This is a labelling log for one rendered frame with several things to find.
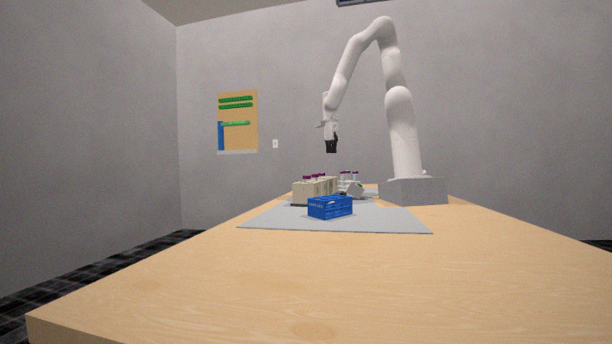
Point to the white tube rack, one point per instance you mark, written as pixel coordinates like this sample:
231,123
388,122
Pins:
345,186

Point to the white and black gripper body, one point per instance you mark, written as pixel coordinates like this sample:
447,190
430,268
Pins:
329,130

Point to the grey bench mat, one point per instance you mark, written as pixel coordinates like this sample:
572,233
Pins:
367,217

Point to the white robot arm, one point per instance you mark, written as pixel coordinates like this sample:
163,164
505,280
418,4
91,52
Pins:
398,100

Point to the beige bucket adapter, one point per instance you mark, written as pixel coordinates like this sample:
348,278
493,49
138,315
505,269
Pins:
324,186
330,185
302,191
335,184

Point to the blue tube rack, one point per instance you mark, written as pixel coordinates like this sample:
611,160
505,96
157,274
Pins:
341,207

